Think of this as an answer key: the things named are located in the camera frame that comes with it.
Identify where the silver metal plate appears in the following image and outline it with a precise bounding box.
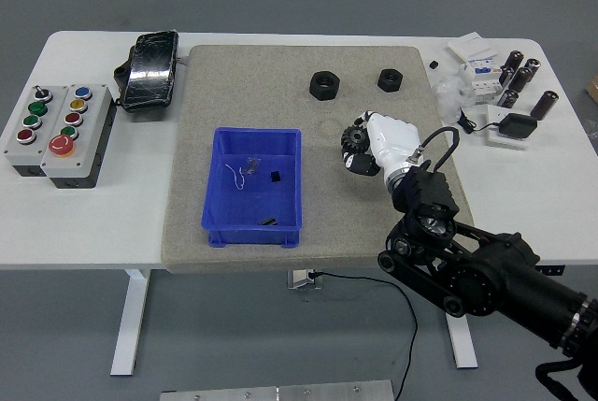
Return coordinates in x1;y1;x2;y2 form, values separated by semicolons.
160;379;396;401

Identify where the black power cable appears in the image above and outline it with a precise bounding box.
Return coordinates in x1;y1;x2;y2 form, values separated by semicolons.
310;271;419;401

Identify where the large black hex nut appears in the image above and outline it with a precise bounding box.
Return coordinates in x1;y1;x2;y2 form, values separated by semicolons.
307;70;341;102

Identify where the grey four-button control box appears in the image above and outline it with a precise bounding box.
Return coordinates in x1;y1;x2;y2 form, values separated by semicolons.
2;85;71;178

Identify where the white thread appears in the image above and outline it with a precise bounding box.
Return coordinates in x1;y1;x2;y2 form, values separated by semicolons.
223;163;248;191

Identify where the clear plastic bag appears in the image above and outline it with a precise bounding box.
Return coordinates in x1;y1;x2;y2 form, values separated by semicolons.
430;71;476;125

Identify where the black adapter cable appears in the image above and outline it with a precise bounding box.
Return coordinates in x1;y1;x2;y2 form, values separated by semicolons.
455;108;501;134

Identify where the black power adapter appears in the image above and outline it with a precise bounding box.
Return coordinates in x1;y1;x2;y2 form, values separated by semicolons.
497;112;539;140

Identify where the blue plastic box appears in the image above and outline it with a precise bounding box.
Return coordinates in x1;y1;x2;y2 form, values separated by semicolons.
200;126;304;249

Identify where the grey-brown mat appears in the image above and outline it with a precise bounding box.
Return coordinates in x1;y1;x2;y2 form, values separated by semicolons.
161;44;476;275

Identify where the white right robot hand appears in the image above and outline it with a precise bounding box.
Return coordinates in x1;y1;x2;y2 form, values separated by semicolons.
340;109;420;179

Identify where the white circuit breaker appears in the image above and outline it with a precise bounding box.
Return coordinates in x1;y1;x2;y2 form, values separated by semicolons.
460;55;504;106

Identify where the large black gear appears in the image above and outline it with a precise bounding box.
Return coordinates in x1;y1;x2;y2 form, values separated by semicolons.
339;123;370;152

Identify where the silver power socket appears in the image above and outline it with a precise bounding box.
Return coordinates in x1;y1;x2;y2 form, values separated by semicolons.
287;269;323;291

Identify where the white switch plate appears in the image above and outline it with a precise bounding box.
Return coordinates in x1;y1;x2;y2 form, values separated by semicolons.
447;31;499;64

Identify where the black wrapped device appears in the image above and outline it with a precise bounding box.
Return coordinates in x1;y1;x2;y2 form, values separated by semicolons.
113;30;181;116

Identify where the small black hex nut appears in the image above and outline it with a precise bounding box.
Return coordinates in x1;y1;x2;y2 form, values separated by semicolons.
377;67;405;93

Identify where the grey emergency-stop control box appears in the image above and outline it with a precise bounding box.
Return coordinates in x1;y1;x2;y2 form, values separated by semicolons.
40;83;118;190

